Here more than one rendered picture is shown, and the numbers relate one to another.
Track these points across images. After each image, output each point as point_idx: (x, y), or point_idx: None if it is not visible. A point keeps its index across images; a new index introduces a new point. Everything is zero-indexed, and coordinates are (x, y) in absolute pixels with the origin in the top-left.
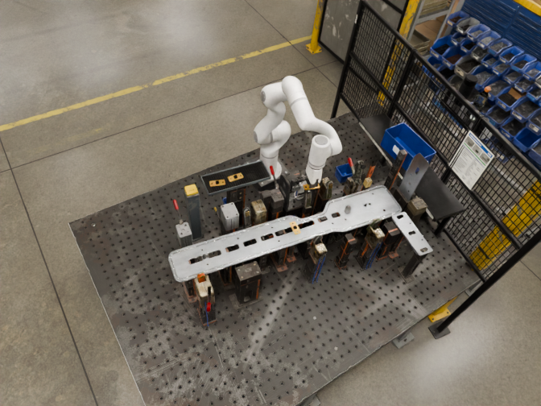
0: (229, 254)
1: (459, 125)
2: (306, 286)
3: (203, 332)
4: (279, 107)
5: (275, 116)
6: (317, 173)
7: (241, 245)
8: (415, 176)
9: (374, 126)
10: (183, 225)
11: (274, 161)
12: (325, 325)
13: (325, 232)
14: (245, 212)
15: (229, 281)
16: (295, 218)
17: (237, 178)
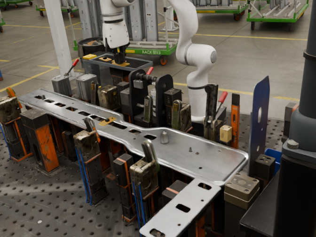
0: (52, 105)
1: None
2: (81, 200)
3: (4, 160)
4: (179, 3)
5: (177, 16)
6: (103, 27)
7: (66, 106)
8: (257, 126)
9: None
10: (64, 76)
11: (194, 95)
12: (32, 234)
13: (117, 138)
14: (91, 83)
15: (58, 149)
16: (120, 117)
17: None
